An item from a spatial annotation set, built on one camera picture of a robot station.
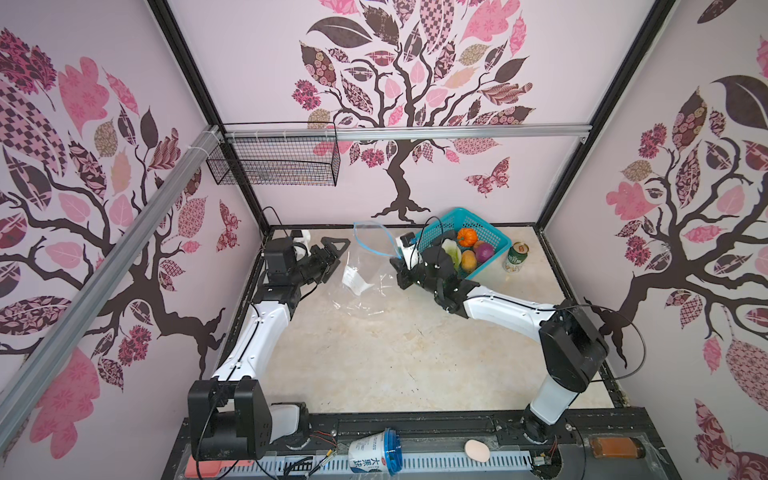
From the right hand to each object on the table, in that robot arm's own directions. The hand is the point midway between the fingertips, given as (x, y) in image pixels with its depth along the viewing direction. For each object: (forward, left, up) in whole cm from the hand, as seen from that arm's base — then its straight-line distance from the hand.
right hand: (392, 257), depth 84 cm
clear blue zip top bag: (-5, +8, -7) cm, 12 cm away
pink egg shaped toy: (-45, -20, -19) cm, 53 cm away
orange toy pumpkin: (+22, -28, -16) cm, 39 cm away
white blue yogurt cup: (-45, +4, -12) cm, 47 cm away
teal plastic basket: (+30, -28, -13) cm, 43 cm away
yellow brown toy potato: (+11, -27, -16) cm, 33 cm away
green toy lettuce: (+13, -21, -13) cm, 28 cm away
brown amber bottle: (-45, -53, -19) cm, 72 cm away
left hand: (-3, +11, +5) cm, 13 cm away
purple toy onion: (+12, -31, -12) cm, 36 cm away
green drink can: (+10, -43, -13) cm, 46 cm away
